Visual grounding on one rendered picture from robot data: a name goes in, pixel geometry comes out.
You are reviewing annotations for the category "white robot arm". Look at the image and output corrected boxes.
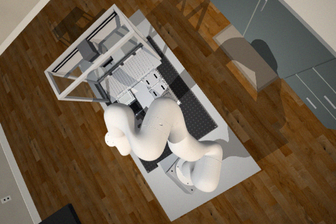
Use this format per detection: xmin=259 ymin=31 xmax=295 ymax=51
xmin=104 ymin=97 xmax=223 ymax=192

